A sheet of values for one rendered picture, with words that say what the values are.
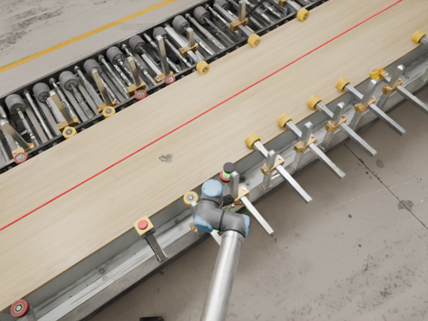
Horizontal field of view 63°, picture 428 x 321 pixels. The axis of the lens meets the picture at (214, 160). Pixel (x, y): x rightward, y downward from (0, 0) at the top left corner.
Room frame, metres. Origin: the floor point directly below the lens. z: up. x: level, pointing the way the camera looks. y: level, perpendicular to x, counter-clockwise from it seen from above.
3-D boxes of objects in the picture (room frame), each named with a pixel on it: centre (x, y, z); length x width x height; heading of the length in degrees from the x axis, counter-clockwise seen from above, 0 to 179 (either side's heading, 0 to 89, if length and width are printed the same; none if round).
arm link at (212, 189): (0.68, 0.02, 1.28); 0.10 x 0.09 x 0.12; 162
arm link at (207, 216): (0.57, 0.04, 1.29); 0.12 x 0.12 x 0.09; 72
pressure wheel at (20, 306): (0.32, 1.00, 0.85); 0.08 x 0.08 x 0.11
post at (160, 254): (0.57, 0.34, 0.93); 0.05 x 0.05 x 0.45; 31
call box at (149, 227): (0.58, 0.34, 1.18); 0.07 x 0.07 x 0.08; 31
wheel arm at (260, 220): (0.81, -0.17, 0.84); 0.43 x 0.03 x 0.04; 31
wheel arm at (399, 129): (1.35, -1.01, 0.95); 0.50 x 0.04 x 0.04; 31
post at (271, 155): (0.97, -0.31, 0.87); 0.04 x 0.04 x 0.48; 31
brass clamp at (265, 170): (0.98, -0.33, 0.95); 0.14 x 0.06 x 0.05; 121
